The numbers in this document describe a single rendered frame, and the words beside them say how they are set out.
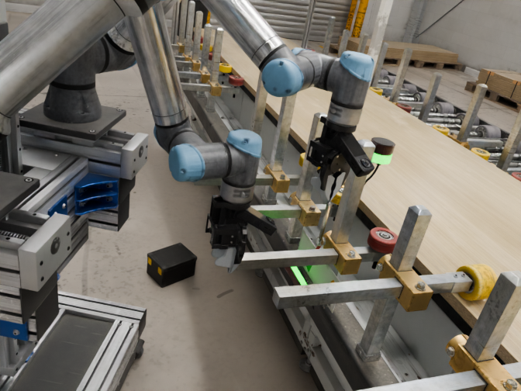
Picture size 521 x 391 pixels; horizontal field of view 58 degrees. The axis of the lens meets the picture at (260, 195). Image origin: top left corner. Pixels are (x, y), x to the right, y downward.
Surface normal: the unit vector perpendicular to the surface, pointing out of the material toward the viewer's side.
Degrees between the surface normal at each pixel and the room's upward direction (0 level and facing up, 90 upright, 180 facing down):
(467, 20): 90
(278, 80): 90
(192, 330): 0
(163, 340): 0
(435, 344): 90
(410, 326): 90
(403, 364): 0
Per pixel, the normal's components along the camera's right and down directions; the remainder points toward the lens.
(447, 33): -0.90, 0.05
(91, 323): 0.16, -0.87
